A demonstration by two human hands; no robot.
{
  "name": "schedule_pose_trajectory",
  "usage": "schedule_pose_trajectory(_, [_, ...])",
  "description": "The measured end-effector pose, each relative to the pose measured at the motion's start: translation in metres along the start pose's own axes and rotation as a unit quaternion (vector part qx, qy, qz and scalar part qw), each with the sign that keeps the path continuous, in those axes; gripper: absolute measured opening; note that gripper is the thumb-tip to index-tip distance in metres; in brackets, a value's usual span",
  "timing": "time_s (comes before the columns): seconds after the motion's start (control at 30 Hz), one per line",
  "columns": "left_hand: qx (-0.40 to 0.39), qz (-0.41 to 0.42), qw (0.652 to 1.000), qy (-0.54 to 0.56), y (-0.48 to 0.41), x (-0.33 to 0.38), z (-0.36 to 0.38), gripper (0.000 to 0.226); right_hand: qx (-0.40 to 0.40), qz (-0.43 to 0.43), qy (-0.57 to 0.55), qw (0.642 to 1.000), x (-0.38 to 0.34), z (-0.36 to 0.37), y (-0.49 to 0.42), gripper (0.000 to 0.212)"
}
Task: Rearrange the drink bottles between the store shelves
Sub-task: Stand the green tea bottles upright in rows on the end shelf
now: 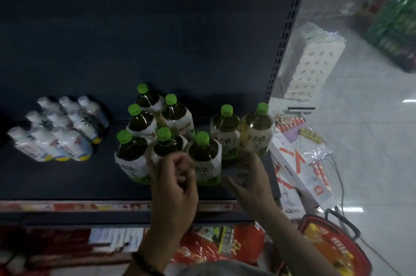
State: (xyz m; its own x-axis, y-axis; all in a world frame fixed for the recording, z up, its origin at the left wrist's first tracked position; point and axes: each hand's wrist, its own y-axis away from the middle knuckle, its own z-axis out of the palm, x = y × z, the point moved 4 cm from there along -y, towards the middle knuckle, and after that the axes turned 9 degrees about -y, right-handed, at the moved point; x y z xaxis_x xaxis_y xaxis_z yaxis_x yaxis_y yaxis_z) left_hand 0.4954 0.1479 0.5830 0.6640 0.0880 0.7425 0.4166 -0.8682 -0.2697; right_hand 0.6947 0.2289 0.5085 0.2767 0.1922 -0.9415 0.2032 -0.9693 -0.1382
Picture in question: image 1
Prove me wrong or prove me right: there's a person's right hand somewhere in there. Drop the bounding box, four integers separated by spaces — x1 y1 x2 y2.
224 151 281 221

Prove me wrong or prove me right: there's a person's left hand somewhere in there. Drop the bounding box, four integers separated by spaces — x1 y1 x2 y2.
146 152 199 253

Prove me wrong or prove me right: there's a row of large tea bottles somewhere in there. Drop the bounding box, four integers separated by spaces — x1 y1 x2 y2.
114 83 275 187

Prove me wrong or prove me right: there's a pile of yellow juice bottles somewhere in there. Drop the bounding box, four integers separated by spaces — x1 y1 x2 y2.
305 222 355 270

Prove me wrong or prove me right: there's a cluster of white drink bottles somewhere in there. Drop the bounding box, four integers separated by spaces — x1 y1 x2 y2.
7 95 110 162

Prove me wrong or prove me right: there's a dark grey metal shelf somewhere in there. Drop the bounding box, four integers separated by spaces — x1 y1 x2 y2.
0 0 312 227

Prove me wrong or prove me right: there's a person's right forearm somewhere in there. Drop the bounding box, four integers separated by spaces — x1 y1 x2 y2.
257 207 342 276

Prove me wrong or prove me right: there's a red shelf price strip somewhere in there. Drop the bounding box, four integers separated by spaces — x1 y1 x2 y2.
0 200 257 213

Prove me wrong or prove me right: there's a flat white red carton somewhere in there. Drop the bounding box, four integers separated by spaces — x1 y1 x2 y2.
270 136 337 218

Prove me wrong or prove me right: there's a red plastic basket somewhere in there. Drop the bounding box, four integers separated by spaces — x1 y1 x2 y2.
279 209 373 276

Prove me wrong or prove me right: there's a clear plastic-wrapped pack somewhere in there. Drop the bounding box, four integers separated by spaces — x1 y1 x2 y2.
274 113 333 164

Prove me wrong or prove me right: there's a stack of white blue packets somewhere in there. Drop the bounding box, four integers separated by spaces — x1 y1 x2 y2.
88 227 144 253

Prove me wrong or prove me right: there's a pack of white paper rolls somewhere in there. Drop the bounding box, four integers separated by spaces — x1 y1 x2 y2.
283 22 347 101

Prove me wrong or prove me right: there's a stack of drink bottle packs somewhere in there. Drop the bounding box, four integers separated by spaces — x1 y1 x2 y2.
364 0 416 73

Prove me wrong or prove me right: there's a dark beaded bracelet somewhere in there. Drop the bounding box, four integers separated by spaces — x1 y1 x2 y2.
131 251 166 276

